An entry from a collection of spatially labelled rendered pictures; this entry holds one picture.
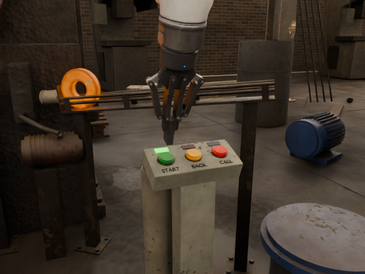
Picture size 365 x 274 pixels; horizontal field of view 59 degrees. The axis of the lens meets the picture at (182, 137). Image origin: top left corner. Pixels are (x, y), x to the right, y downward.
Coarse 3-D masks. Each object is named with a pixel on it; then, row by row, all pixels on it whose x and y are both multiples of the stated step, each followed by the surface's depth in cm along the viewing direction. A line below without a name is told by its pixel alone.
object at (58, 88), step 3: (57, 87) 123; (60, 87) 125; (57, 90) 123; (60, 90) 125; (57, 93) 124; (60, 93) 125; (60, 96) 125; (63, 96) 127; (60, 102) 125; (60, 105) 125; (63, 105) 126; (60, 108) 125; (63, 108) 126
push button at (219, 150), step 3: (213, 147) 86; (216, 147) 86; (219, 147) 86; (222, 147) 86; (213, 150) 85; (216, 150) 85; (219, 150) 85; (222, 150) 85; (225, 150) 85; (213, 153) 85; (216, 153) 84; (219, 153) 84; (222, 153) 84; (225, 153) 84; (219, 156) 84; (222, 156) 84
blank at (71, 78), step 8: (72, 72) 122; (80, 72) 121; (88, 72) 121; (64, 80) 124; (72, 80) 123; (80, 80) 122; (88, 80) 121; (96, 80) 122; (64, 88) 125; (72, 88) 125; (88, 88) 122; (96, 88) 121; (64, 96) 126; (80, 104) 125; (88, 104) 124
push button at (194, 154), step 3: (189, 150) 83; (192, 150) 83; (195, 150) 83; (198, 150) 84; (186, 153) 82; (189, 153) 82; (192, 153) 82; (195, 153) 82; (198, 153) 82; (201, 153) 83; (186, 156) 82; (189, 156) 82; (192, 156) 81; (195, 156) 81; (198, 156) 82; (201, 156) 82; (192, 159) 81; (195, 159) 81; (198, 159) 82
